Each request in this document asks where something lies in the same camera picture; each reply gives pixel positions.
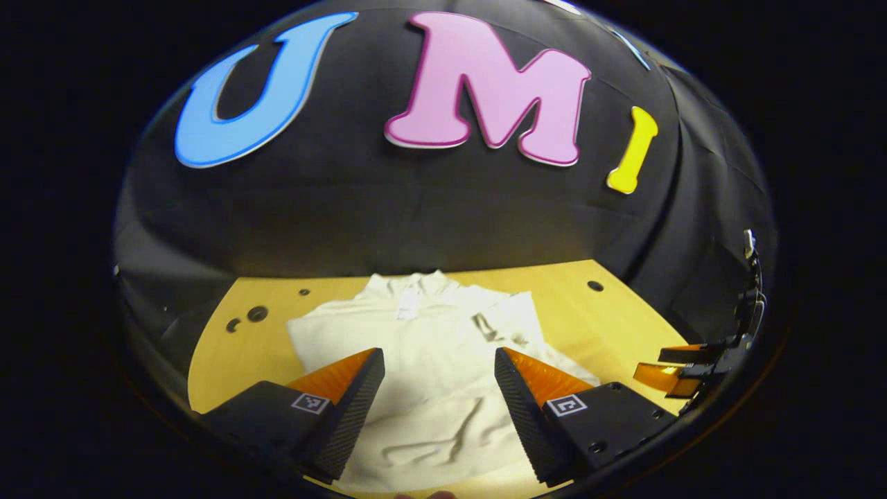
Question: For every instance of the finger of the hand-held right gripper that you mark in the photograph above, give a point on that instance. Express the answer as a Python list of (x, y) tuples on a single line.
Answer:
[(693, 354), (665, 380)]

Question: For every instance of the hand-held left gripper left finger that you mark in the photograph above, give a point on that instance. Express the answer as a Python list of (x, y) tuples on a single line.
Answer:
[(346, 423)]

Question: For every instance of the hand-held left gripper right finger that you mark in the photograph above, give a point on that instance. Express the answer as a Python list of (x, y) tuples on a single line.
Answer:
[(530, 423)]

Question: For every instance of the white sweatshirt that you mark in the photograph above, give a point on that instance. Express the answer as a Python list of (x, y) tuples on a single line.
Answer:
[(443, 346)]

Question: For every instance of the black backdrop cloth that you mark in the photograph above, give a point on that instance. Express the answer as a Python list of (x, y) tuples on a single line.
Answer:
[(443, 208)]

